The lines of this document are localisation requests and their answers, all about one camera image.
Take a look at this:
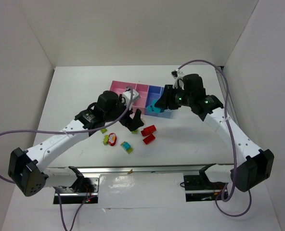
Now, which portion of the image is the teal lego piece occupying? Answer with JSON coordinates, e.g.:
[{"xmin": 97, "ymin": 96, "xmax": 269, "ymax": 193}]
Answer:
[{"xmin": 146, "ymin": 99, "xmax": 165, "ymax": 114}]

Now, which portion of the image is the red lego brick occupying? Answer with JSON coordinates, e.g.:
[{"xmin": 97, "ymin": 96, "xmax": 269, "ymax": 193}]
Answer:
[
  {"xmin": 143, "ymin": 134, "xmax": 155, "ymax": 145},
  {"xmin": 141, "ymin": 125, "xmax": 156, "ymax": 137}
]

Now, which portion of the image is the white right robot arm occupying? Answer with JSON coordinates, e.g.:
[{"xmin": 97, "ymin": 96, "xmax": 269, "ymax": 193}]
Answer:
[{"xmin": 154, "ymin": 71, "xmax": 274, "ymax": 192}]

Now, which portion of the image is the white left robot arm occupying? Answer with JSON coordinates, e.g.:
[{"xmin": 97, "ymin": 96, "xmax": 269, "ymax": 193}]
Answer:
[{"xmin": 8, "ymin": 88, "xmax": 144, "ymax": 197}]

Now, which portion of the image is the blue purple container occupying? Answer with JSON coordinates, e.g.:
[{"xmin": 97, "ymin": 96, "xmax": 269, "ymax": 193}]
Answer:
[{"xmin": 144, "ymin": 85, "xmax": 164, "ymax": 118}]

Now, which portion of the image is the pink large container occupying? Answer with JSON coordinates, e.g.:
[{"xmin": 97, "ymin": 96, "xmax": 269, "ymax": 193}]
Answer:
[{"xmin": 110, "ymin": 80, "xmax": 137, "ymax": 102}]

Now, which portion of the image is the blue green stacked lego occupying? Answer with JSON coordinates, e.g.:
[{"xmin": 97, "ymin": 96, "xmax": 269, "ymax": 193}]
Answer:
[{"xmin": 120, "ymin": 141, "xmax": 133, "ymax": 154}]

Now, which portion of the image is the red white flower lego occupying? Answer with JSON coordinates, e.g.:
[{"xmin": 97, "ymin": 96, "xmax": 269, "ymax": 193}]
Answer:
[{"xmin": 108, "ymin": 133, "xmax": 117, "ymax": 146}]

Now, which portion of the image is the pink small container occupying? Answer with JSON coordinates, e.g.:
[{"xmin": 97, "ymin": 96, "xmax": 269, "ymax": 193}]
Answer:
[{"xmin": 132, "ymin": 84, "xmax": 149, "ymax": 115}]

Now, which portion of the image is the green lego beside flower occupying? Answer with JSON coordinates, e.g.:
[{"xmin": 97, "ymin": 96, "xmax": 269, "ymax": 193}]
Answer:
[{"xmin": 103, "ymin": 135, "xmax": 109, "ymax": 145}]

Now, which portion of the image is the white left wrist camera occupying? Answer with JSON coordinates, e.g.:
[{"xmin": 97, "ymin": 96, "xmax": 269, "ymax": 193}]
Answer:
[{"xmin": 122, "ymin": 89, "xmax": 141, "ymax": 104}]

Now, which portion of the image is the aluminium rail right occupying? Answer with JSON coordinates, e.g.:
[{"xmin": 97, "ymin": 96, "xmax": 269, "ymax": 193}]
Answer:
[{"xmin": 216, "ymin": 66, "xmax": 239, "ymax": 126}]

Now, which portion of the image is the aluminium rail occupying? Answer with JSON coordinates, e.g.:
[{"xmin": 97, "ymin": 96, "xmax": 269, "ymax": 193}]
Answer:
[
  {"xmin": 46, "ymin": 164, "xmax": 234, "ymax": 176},
  {"xmin": 216, "ymin": 66, "xmax": 239, "ymax": 126}
]

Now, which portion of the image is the aluminium rail front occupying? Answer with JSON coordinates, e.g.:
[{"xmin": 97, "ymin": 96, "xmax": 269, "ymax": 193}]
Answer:
[{"xmin": 46, "ymin": 164, "xmax": 234, "ymax": 176}]

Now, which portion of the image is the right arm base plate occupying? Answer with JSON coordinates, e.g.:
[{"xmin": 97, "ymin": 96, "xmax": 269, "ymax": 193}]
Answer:
[{"xmin": 180, "ymin": 175, "xmax": 225, "ymax": 202}]

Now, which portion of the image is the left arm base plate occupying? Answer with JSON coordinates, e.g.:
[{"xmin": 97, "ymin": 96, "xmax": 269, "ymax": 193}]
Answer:
[{"xmin": 53, "ymin": 174, "xmax": 100, "ymax": 205}]

